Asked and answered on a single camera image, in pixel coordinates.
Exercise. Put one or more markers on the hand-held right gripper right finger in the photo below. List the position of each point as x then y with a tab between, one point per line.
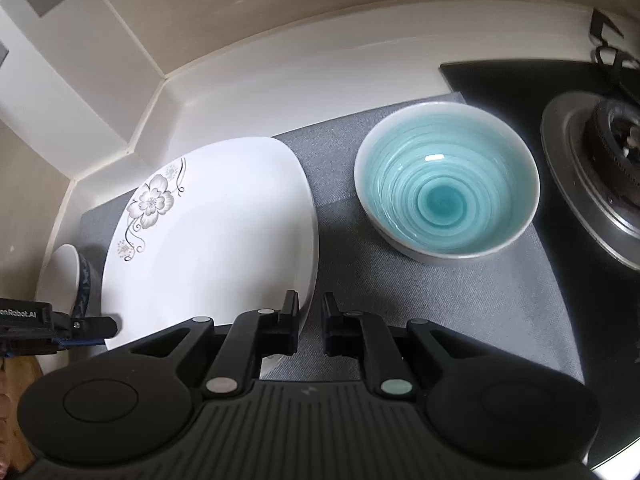
328	331

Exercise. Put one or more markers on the grey fabric mat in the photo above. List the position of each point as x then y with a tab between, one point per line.
450	305

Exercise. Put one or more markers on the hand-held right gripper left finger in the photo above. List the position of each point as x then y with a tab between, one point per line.
287	326

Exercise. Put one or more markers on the wooden cutting board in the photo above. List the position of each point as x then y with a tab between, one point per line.
20	380

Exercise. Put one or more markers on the black pan support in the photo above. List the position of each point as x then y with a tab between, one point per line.
607	35

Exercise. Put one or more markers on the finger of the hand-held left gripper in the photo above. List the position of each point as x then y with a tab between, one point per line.
92	327

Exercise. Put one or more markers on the black glass gas stove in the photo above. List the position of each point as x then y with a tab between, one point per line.
500	82

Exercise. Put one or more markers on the teal glazed bowl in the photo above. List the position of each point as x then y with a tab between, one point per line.
440	195

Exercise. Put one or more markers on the black gas burner head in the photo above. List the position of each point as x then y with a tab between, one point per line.
612	145

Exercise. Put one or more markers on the white floral plate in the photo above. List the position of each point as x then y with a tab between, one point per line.
210	250

